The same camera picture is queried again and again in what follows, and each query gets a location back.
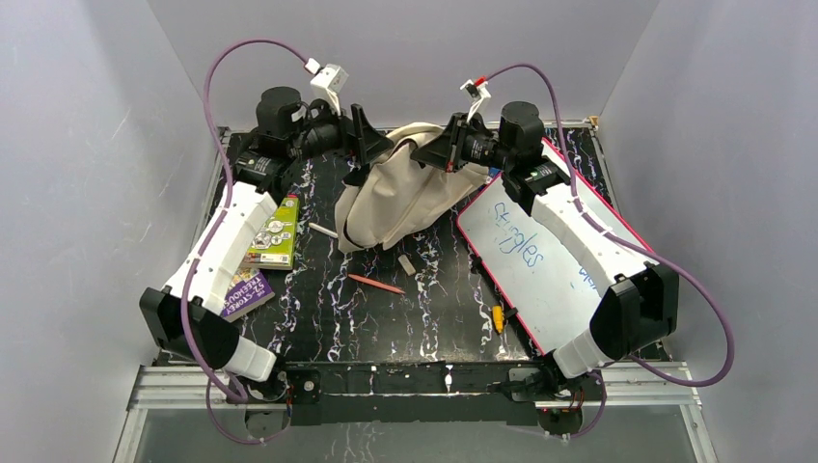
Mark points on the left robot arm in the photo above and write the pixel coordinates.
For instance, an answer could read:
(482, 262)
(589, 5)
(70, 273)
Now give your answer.
(184, 315)

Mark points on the purple treehouse book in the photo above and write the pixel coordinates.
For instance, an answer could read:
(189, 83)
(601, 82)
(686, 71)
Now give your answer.
(248, 290)

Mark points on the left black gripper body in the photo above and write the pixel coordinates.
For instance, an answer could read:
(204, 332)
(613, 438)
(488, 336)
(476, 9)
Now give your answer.
(357, 134)

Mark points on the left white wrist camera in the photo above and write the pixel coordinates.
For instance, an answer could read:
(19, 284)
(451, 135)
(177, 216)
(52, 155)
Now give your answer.
(327, 82)

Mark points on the white eraser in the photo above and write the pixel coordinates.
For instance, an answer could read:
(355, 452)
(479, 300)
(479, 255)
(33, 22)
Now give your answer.
(407, 265)

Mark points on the red pencil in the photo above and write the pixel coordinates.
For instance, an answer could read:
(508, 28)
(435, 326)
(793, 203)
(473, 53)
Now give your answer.
(374, 283)

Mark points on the green treehouse book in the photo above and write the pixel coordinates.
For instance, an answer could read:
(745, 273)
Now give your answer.
(273, 246)

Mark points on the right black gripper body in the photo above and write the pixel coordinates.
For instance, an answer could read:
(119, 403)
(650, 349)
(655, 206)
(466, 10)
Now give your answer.
(453, 159)

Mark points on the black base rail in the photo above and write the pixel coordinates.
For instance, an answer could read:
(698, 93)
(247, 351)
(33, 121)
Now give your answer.
(517, 393)

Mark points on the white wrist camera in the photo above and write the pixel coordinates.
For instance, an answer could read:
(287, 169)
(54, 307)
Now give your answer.
(477, 93)
(327, 82)

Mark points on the pink framed whiteboard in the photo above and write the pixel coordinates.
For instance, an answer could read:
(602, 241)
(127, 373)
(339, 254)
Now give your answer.
(554, 263)

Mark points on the white yellow highlighter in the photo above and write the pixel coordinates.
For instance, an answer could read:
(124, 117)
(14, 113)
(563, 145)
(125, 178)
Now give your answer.
(323, 230)

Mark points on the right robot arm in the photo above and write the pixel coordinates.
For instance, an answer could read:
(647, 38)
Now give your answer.
(639, 294)

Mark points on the yellow marker cap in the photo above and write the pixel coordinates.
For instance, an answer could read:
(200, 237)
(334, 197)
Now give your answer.
(498, 319)

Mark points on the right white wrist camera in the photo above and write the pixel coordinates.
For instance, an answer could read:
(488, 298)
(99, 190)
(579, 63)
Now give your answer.
(477, 93)

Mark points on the cream canvas student bag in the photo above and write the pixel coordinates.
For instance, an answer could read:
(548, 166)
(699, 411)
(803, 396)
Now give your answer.
(395, 196)

